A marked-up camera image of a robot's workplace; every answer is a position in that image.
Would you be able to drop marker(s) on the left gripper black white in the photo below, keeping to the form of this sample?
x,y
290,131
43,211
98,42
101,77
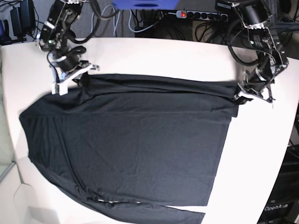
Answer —
x,y
254,85

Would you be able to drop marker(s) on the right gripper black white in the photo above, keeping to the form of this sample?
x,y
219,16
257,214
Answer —
x,y
70,68

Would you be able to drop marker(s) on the dark navy long-sleeve T-shirt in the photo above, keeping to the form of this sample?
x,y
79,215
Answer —
x,y
135,148

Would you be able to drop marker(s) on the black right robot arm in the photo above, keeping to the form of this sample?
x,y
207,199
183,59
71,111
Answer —
x,y
59,42

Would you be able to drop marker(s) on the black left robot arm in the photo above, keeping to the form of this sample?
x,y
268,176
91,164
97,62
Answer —
x,y
254,16

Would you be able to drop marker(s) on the black power adapter box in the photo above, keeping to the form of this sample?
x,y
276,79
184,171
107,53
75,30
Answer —
x,y
23,19

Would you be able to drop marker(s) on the blue plastic bin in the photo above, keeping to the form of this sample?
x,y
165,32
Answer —
x,y
145,4

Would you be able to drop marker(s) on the black OpenArm labelled case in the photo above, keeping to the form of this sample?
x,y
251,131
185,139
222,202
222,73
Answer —
x,y
285,192

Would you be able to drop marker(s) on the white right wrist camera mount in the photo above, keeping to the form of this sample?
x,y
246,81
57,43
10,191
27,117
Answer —
x,y
59,88

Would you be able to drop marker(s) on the black power strip red switch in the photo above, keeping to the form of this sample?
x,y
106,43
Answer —
x,y
201,16

